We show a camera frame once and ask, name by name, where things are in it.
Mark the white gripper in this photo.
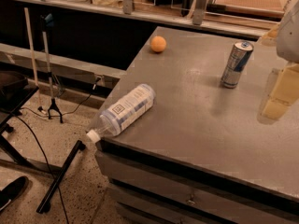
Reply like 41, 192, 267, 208
258, 1, 299, 120

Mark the silver blue redbull can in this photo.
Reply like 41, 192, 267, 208
221, 41, 254, 89

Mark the orange fruit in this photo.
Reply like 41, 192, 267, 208
150, 35, 166, 53

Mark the grey drawer cabinet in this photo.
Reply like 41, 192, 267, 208
96, 139, 299, 224

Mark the clear plastic water bottle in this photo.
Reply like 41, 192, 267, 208
87, 84, 156, 143

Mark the black tripod stand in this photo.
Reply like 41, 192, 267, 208
40, 14, 63, 122

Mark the white pole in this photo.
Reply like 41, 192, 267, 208
24, 7, 44, 113

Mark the black side table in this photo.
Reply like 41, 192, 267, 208
0, 71, 38, 168

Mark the black metal stand leg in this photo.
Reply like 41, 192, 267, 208
36, 140, 86, 214

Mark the black shoe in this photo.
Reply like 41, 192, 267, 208
0, 175, 29, 212

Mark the black floor cable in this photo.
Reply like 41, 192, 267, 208
0, 77, 102, 224

